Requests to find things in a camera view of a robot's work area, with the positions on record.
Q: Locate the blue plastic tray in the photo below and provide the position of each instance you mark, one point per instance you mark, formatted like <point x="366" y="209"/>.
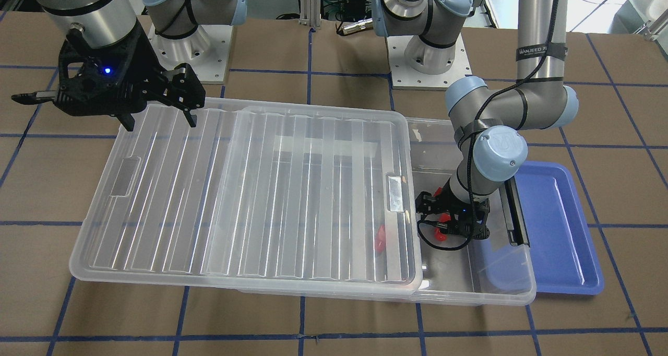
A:
<point x="560" y="256"/>

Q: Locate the red block under lid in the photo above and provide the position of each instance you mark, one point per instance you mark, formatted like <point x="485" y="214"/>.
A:
<point x="380" y="240"/>

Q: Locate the aluminium frame post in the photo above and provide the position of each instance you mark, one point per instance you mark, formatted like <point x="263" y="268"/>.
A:
<point x="310" y="13"/>

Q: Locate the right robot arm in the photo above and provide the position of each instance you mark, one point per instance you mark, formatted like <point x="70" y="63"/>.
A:
<point x="107" y="21"/>

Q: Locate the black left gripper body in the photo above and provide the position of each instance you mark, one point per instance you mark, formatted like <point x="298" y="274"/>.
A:
<point x="437" y="202"/>

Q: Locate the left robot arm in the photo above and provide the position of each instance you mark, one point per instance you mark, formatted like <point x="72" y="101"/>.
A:
<point x="487" y="122"/>

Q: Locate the clear plastic storage box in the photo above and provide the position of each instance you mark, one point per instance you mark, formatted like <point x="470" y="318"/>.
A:
<point x="470" y="259"/>

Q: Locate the clear plastic box lid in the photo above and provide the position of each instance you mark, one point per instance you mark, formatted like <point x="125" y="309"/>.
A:
<point x="264" y="197"/>

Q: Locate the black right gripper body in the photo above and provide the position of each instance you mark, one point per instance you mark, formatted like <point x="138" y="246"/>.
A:
<point x="140" y="59"/>

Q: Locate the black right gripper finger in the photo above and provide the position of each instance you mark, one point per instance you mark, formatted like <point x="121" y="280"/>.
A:
<point x="183" y="90"/>
<point x="35" y="98"/>

